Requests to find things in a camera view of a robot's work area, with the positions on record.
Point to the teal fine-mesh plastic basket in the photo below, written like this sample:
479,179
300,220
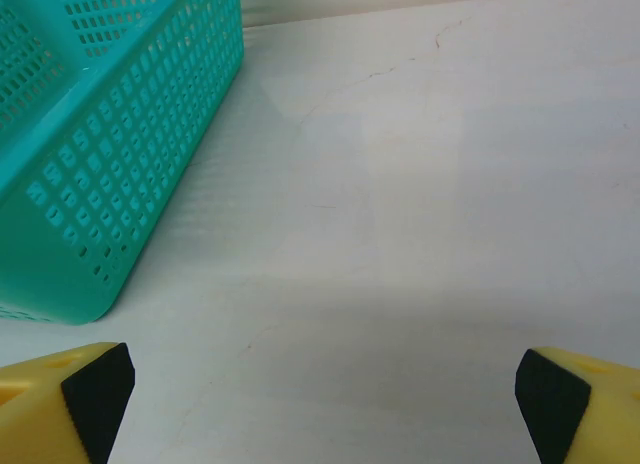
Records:
60,279

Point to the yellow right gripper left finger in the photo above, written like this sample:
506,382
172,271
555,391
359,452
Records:
35,414

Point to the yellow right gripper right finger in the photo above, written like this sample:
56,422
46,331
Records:
605,414

